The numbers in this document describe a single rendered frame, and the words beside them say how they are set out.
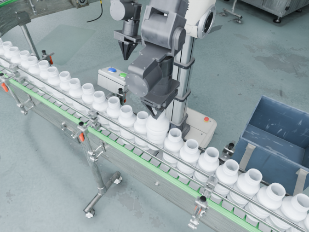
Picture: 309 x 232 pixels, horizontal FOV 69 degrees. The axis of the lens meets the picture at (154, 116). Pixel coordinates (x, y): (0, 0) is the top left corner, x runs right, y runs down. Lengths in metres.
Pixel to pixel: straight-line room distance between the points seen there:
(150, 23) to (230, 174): 0.43
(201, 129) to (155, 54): 1.44
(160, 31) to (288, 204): 0.52
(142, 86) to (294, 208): 0.48
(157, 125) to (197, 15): 0.62
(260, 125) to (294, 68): 2.09
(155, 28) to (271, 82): 2.61
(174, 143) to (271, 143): 0.74
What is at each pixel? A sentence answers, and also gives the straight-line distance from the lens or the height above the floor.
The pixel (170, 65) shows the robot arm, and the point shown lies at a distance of 0.51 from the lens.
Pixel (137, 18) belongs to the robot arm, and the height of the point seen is 1.33.
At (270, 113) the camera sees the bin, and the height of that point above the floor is 0.87.
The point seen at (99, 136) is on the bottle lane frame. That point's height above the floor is 0.99.
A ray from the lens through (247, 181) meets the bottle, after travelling 0.66.
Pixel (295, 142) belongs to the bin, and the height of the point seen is 0.76.
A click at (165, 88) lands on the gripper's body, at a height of 1.34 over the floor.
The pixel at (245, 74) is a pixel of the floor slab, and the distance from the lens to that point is 2.98.
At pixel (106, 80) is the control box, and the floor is 1.10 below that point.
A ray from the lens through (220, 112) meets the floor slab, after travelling 2.40.
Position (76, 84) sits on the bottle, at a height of 1.16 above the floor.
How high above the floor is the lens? 1.70
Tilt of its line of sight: 49 degrees down
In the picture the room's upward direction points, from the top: 2 degrees clockwise
